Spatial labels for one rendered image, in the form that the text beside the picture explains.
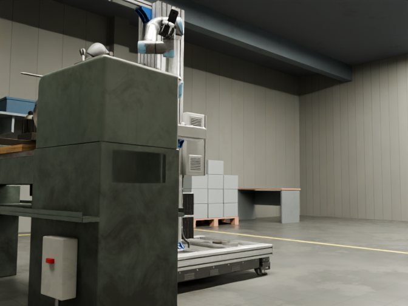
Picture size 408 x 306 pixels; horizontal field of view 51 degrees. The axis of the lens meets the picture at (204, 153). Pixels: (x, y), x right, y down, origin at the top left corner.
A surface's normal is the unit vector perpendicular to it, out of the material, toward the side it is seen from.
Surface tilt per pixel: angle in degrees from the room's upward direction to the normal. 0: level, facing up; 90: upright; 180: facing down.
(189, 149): 90
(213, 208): 90
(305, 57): 90
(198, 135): 90
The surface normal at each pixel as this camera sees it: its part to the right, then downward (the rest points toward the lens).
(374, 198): -0.73, -0.06
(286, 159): 0.69, -0.06
